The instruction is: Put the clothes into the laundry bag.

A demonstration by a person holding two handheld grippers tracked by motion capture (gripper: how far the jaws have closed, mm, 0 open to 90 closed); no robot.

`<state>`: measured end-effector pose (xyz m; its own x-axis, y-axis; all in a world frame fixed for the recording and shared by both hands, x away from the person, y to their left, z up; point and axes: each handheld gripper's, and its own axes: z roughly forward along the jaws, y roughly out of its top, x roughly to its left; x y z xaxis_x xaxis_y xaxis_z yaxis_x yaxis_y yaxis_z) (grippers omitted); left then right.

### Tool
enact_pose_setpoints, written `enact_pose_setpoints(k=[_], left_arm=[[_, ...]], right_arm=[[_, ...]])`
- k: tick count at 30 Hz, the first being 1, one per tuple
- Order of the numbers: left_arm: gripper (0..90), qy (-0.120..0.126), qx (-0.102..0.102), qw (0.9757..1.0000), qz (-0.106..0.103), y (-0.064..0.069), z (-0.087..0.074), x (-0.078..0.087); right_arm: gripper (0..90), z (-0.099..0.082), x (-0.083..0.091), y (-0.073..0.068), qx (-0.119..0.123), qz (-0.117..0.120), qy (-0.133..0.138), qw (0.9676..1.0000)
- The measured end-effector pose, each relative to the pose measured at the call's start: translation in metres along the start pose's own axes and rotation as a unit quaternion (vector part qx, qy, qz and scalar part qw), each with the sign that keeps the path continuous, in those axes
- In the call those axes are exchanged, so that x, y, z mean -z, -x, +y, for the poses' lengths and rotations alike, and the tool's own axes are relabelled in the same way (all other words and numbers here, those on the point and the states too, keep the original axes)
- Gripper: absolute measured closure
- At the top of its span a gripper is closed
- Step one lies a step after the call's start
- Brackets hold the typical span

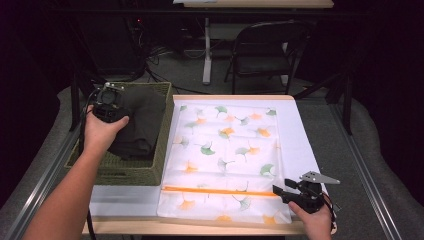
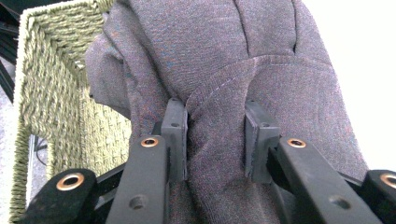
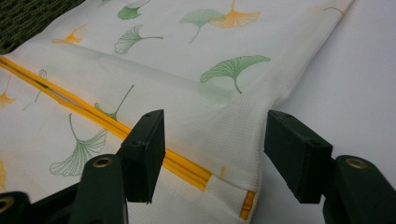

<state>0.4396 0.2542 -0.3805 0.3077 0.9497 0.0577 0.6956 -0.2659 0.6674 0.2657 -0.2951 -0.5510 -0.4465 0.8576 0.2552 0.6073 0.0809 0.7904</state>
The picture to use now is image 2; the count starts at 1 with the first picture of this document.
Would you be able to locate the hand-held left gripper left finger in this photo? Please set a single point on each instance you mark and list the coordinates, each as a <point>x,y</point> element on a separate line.
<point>176,140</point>

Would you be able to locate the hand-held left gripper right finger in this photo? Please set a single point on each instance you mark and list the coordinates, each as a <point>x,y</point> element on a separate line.
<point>258,146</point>

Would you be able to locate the dark grey garment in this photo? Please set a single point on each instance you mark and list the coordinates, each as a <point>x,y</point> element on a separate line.
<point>211,56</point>

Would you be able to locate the green woven basket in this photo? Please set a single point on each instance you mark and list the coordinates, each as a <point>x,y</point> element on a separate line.
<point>53,93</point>

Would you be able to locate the white board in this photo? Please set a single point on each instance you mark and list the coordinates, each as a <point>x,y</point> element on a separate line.
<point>364,68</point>

